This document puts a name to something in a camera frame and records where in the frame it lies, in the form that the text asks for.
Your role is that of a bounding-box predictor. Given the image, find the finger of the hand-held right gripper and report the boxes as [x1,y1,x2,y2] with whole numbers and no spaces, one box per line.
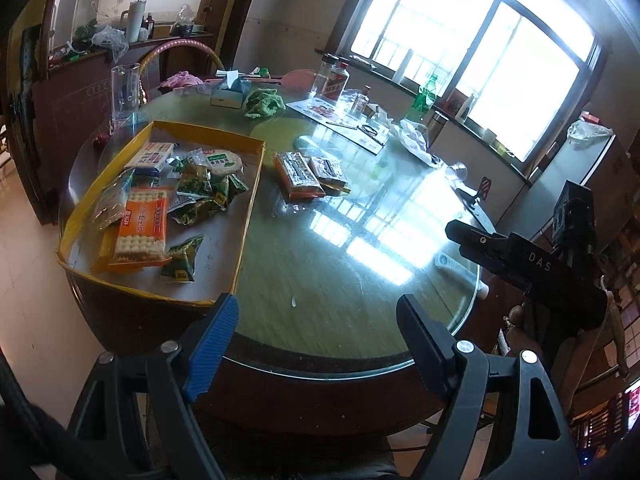
[459,244,507,275]
[445,219,512,251]

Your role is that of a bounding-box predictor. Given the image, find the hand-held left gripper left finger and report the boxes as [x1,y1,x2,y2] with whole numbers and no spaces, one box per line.
[67,292,240,480]

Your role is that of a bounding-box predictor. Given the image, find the white red liquor bottle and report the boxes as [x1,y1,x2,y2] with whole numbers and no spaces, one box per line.
[325,61,351,103]

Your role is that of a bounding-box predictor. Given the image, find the printed paper placemat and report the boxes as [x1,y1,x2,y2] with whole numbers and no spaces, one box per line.
[285,99,391,153]

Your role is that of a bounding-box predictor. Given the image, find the small glass bottle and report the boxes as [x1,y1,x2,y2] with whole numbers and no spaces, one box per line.
[351,85,372,117]

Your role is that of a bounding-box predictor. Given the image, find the white tumbler with straw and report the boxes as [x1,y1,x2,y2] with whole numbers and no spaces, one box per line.
[125,0,148,43]

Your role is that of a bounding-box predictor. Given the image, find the person's right forearm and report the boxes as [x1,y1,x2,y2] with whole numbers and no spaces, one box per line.
[600,287,632,378]

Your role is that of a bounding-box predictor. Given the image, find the dark wooden sideboard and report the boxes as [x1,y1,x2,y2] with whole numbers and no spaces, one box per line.
[30,32,216,226]

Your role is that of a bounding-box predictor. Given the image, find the crumpled clear plastic bag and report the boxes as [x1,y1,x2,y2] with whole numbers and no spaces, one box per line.
[92,25,131,58]

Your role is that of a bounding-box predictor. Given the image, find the pink hand fan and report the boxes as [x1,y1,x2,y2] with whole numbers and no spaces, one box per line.
[282,69,317,88]

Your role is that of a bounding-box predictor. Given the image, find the orange cracker packet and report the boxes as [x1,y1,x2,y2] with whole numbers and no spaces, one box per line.
[107,186,173,267]

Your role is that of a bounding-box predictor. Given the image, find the tissue box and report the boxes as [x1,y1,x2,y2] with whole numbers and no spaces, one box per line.
[210,71,252,108]

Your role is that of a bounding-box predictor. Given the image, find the white plastic bags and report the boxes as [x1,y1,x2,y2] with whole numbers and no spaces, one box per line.
[385,112,446,166]

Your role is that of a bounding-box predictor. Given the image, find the clear bottle with black cap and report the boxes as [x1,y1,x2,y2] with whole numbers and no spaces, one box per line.
[312,52,341,98]

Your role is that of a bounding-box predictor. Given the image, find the pink cloth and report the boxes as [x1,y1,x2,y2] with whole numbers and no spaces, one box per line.
[162,71,206,90]

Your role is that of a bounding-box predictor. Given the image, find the green plastic bottle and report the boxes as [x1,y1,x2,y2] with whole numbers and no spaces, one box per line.
[406,74,440,128]

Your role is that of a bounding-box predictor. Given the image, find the cluttered shelf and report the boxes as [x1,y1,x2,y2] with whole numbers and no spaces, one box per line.
[570,350,640,466]

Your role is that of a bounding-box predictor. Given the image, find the grey refrigerator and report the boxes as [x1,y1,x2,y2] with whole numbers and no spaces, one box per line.
[495,132,638,246]

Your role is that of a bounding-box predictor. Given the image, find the round cracker packet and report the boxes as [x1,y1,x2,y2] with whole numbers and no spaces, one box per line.
[205,150,244,176]

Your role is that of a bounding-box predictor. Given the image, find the pink hula hoop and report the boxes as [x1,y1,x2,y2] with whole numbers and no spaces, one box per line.
[137,37,226,91]

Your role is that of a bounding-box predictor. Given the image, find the person's right hand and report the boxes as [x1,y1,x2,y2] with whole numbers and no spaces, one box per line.
[505,305,530,333]

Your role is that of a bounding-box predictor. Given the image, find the clear sandwich biscuit packet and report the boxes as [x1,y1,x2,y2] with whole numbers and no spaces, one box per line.
[91,169,137,233]

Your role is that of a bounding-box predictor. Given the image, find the brown cake packet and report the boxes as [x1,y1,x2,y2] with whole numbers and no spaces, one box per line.
[307,156,351,196]

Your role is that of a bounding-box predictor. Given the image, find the white cream tube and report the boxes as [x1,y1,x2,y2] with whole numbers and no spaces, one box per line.
[434,254,491,296]

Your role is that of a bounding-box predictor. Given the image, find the window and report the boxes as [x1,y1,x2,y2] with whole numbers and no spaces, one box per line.
[350,0,608,161]

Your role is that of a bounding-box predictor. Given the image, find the white plastic bag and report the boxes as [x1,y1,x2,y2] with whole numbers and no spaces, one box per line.
[567,115,615,146]

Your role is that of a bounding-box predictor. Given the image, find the small green snack packet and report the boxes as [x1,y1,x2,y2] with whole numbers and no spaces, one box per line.
[160,236,205,283]
[215,175,249,207]
[177,162,213,198]
[169,197,226,227]

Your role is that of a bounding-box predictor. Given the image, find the black red table clamp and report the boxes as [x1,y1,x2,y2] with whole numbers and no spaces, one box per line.
[457,176,498,236]

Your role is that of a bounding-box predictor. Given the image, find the yellow cardboard tray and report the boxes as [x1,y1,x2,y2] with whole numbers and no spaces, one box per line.
[55,120,267,307]

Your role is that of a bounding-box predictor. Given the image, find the orange red snack packet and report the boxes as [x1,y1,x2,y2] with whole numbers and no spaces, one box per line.
[272,152,326,202]

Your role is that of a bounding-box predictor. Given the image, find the glass pitcher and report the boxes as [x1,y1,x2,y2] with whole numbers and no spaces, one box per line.
[110,62,143,123]

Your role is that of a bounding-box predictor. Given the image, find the green cloth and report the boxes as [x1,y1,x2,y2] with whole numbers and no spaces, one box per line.
[244,87,287,121]

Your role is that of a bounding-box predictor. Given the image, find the blue white cracker packet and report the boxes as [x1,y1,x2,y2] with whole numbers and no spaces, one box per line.
[125,141,176,173]

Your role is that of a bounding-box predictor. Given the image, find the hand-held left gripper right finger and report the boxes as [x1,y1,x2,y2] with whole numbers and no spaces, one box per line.
[396,294,581,480]

